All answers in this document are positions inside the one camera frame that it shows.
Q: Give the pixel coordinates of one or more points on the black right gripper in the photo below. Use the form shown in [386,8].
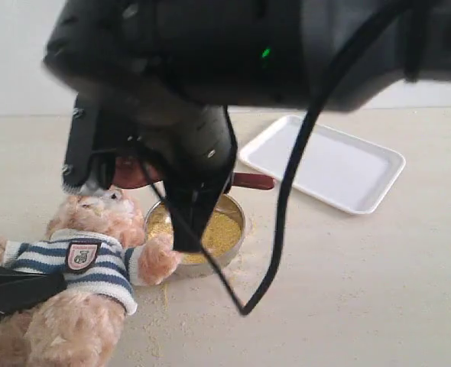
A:
[191,198]

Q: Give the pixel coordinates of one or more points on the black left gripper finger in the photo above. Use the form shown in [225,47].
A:
[20,291]

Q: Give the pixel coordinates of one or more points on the dark red wooden spoon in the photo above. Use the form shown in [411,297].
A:
[129,175]

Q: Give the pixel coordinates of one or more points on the beige teddy bear striped sweater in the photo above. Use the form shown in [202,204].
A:
[98,244]

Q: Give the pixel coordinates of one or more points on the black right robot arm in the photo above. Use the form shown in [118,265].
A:
[155,79]

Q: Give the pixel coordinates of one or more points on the yellow millet grains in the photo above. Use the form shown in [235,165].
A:
[221,234]

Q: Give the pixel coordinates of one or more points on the steel bowl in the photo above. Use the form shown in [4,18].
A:
[195,266]

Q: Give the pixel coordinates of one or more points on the white rectangular plastic tray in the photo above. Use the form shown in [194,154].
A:
[341,170]

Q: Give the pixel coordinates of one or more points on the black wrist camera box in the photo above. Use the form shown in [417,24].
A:
[88,165]

